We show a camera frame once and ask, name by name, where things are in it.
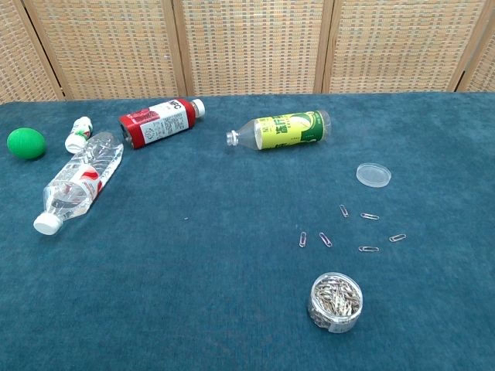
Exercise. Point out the clear water bottle white cap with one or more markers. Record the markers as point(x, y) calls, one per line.
point(77, 185)

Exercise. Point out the green ball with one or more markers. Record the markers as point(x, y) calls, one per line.
point(26, 143)

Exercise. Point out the woven bamboo folding screen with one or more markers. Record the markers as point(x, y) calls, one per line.
point(251, 46)

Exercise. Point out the blue carpet table cloth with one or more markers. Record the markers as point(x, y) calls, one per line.
point(193, 290)

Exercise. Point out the small white yogurt bottle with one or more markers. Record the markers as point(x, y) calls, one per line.
point(77, 135)

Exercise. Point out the clear round plastic lid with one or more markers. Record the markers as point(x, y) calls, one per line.
point(373, 175)

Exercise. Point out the silver paper clip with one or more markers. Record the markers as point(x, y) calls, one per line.
point(368, 249)
point(369, 216)
point(325, 239)
point(397, 237)
point(303, 239)
point(343, 210)

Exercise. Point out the red juice bottle white cap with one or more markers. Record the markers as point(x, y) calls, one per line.
point(154, 123)

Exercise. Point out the open bottle yellow-green label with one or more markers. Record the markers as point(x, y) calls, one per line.
point(286, 131)

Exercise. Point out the small round container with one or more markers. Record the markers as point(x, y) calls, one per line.
point(335, 301)

